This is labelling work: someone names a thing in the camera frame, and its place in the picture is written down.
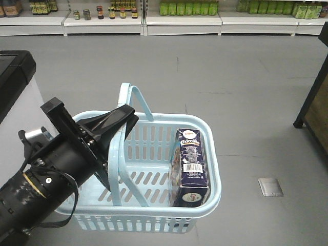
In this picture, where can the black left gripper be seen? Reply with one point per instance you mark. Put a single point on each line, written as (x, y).
(78, 152)

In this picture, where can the light blue plastic shopping basket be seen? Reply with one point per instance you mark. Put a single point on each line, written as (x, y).
(138, 198)

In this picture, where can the dark blue chocolate cookie box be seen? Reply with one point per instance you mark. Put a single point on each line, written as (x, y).
(188, 173)

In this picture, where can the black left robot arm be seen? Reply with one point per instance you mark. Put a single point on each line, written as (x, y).
(24, 207)

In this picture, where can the near white chest freezer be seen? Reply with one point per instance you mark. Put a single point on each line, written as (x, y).
(20, 100)

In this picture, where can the sauce jars on shelf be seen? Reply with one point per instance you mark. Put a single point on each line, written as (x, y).
(111, 13)

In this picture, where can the white shelf base row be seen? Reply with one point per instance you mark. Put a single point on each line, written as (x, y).
(63, 23)

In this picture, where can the small far floor socket plate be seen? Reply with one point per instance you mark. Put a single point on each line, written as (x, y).
(270, 187)

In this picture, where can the wooden black-framed display stand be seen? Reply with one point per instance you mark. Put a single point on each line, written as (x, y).
(313, 113)

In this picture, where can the green bottles on shelf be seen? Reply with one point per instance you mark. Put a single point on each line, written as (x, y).
(296, 9)

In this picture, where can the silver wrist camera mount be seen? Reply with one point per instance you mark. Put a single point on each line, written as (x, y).
(40, 134)

